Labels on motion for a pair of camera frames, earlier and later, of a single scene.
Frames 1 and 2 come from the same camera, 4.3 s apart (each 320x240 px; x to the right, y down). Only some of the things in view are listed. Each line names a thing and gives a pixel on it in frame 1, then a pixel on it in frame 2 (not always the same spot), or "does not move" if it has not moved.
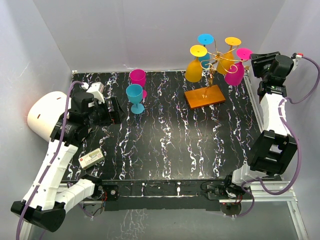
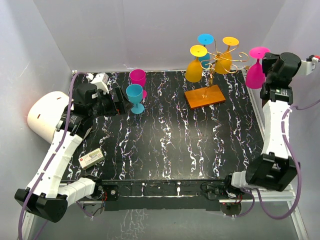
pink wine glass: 138,76 does not move
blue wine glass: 134,94 does not move
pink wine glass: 235,74 to 255,79
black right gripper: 257,61 does not move
